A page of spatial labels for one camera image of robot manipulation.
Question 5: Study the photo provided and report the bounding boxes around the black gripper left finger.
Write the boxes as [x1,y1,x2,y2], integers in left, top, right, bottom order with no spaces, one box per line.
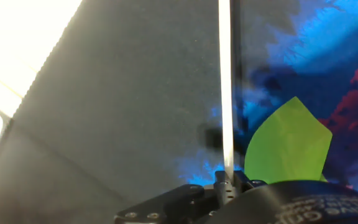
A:
[113,170,238,224]

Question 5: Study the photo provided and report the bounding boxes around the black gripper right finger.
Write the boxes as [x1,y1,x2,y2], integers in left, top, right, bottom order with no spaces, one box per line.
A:
[232,170,267,194]

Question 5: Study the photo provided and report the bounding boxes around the green flag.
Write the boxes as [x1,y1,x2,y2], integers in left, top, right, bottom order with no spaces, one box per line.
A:
[218,0,334,185]

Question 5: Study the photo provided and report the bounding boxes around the printed landscape tablecloth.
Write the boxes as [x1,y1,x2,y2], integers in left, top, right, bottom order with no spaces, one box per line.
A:
[0,0,358,224]

